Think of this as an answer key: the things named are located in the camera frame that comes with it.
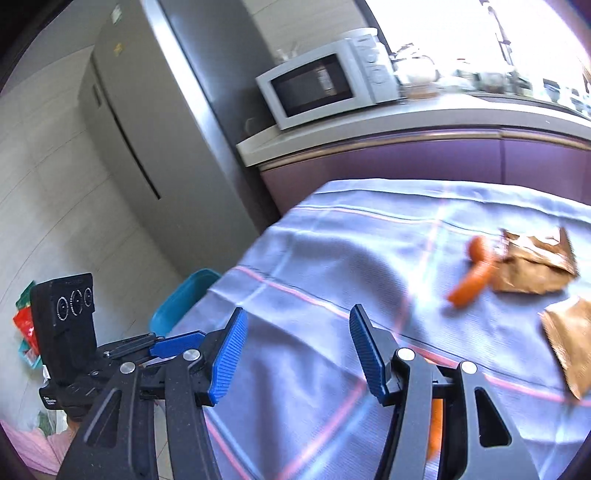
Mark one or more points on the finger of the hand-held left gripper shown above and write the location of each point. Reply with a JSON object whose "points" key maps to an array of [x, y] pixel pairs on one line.
{"points": [[175, 345]]}

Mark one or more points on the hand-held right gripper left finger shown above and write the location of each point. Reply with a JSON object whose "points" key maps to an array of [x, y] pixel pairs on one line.
{"points": [[226, 364]]}

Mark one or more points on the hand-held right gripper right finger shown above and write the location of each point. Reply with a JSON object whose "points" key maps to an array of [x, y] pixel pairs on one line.
{"points": [[367, 360]]}

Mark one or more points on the blue plastic bin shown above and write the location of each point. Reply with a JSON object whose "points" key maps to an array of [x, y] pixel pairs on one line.
{"points": [[184, 300]]}

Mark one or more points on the thin carrot piece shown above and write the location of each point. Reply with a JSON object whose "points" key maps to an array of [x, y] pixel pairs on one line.
{"points": [[435, 429]]}

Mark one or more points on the long carrot piece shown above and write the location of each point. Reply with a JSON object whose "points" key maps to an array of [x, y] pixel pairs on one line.
{"points": [[468, 286]]}

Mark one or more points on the round carrot piece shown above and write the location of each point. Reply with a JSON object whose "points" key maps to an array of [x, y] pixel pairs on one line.
{"points": [[479, 250]]}

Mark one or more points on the gold foil wrapper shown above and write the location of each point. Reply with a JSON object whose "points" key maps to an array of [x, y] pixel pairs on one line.
{"points": [[535, 263], [570, 344]]}

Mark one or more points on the heap of colourful packets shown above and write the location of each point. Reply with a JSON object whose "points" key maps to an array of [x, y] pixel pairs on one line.
{"points": [[28, 318]]}

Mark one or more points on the grey plaid tablecloth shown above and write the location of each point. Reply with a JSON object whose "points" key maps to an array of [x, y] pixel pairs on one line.
{"points": [[323, 258]]}

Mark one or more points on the purple base cabinets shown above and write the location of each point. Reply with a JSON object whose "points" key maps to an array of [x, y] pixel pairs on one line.
{"points": [[392, 157]]}

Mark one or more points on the grey refrigerator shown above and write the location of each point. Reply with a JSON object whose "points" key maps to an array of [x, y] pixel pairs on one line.
{"points": [[161, 115]]}

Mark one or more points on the beige kitchen counter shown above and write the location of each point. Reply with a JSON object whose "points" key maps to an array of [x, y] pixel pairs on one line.
{"points": [[415, 113]]}

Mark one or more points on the white microwave oven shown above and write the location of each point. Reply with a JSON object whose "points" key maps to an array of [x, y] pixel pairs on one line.
{"points": [[314, 83]]}

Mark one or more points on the dark framed window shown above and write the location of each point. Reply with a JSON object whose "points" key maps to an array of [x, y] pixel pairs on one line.
{"points": [[438, 27]]}

